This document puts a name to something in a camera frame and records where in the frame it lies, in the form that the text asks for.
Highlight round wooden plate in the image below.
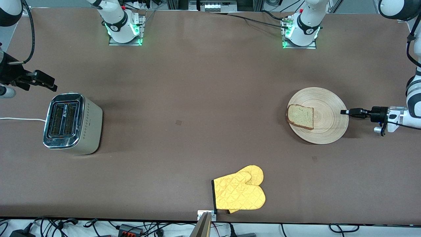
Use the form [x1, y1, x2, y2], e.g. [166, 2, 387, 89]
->
[287, 87, 349, 145]

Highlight brown bread slice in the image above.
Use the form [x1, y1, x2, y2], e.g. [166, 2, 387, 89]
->
[287, 104, 314, 130]

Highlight chrome two-slot toaster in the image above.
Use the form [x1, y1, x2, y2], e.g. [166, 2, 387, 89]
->
[43, 93, 103, 156]

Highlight yellow quilted oven mitt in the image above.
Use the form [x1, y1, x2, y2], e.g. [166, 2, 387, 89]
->
[211, 171, 266, 211]
[227, 165, 264, 214]

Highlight black power adapter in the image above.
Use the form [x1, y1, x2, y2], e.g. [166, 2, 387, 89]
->
[9, 229, 36, 237]

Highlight black orange connector box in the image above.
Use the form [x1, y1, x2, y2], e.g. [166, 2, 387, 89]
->
[118, 224, 143, 237]

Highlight grey power strip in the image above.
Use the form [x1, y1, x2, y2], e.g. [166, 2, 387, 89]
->
[200, 0, 237, 13]

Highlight wooden board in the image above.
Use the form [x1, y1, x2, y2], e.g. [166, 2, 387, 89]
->
[190, 212, 212, 237]

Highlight white toaster power cable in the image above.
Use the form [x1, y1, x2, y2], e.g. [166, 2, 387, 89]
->
[0, 117, 46, 122]

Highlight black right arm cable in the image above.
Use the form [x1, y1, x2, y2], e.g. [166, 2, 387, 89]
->
[8, 0, 35, 65]

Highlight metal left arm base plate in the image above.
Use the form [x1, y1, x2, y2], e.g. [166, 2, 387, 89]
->
[282, 18, 317, 50]

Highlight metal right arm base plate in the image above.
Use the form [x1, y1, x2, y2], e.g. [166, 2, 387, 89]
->
[109, 15, 146, 46]

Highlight black cable on table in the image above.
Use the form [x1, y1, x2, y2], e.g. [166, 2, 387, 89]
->
[210, 12, 290, 28]

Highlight small metal bracket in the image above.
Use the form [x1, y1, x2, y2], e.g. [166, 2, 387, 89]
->
[197, 210, 217, 222]

